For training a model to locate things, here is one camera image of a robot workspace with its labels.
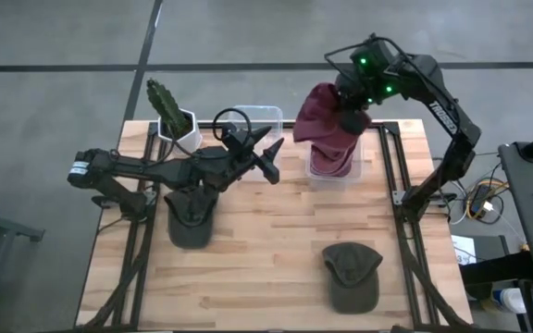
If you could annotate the black aluminium table frame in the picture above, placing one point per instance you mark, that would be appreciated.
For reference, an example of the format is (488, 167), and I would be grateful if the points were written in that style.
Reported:
(382, 125)

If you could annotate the clear plastic bin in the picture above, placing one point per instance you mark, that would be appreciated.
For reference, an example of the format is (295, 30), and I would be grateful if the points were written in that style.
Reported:
(276, 115)
(360, 157)

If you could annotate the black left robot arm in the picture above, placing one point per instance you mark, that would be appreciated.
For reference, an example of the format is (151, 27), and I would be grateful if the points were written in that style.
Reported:
(155, 168)

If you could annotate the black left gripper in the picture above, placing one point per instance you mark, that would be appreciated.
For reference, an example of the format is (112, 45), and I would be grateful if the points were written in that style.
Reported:
(229, 164)

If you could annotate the green cactus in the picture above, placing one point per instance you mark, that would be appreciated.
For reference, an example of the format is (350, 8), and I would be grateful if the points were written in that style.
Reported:
(167, 108)

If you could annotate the olive green baseball cap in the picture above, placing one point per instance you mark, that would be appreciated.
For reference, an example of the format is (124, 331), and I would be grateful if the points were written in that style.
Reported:
(352, 277)
(190, 226)

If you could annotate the white paper sheet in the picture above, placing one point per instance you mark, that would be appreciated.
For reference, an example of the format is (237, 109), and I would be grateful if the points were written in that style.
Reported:
(462, 250)

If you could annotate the white bottle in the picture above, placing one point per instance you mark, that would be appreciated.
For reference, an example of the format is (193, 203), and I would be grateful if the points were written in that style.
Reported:
(509, 300)

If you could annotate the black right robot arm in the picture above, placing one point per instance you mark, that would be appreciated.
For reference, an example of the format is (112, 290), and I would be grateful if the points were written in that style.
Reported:
(451, 125)

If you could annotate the large maroon cloth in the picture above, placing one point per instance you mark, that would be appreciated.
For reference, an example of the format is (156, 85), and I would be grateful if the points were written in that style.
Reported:
(317, 120)

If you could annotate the black power adapter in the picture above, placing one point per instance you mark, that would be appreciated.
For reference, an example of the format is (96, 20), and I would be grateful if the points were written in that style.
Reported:
(479, 199)

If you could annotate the white plug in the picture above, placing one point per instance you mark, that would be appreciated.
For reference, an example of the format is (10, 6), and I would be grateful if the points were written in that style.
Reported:
(488, 206)

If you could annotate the white hexagonal plant pot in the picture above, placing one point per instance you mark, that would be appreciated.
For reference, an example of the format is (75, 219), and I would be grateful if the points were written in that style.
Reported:
(188, 141)

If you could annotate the black floor box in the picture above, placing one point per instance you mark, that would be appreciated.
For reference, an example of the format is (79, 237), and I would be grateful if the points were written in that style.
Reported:
(498, 273)

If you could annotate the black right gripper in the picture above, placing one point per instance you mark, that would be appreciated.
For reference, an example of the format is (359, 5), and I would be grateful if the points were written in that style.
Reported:
(350, 92)

